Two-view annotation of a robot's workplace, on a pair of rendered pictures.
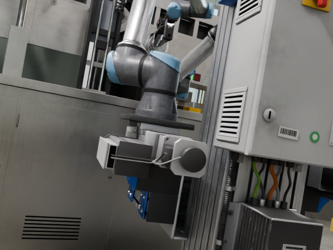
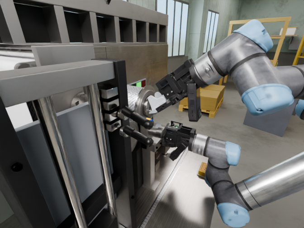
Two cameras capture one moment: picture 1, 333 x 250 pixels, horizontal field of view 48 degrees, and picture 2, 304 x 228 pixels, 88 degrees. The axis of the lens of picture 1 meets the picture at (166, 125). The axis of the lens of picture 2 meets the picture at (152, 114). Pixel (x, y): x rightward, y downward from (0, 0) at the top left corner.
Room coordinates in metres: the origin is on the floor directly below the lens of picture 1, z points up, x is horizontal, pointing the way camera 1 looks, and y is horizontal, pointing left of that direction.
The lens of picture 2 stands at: (1.68, 0.41, 1.46)
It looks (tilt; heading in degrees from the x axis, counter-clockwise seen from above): 25 degrees down; 326
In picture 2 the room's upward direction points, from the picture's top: straight up
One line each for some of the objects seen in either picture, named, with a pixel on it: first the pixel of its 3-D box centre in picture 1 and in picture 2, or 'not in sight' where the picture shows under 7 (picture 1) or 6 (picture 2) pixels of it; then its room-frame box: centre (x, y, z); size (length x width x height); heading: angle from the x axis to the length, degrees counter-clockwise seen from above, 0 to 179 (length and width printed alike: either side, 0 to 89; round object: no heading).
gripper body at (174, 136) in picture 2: not in sight; (179, 136); (2.06, 0.02, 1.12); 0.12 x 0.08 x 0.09; 27
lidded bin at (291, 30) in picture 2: not in sight; (288, 31); (4.06, -6.62, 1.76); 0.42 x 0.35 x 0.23; 14
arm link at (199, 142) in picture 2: not in sight; (199, 144); (1.99, -0.01, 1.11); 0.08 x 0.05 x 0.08; 117
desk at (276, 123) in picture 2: not in sight; (276, 103); (2.72, -3.23, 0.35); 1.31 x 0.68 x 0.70; 99
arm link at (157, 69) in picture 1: (161, 72); not in sight; (1.33, 0.05, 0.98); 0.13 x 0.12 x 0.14; 75
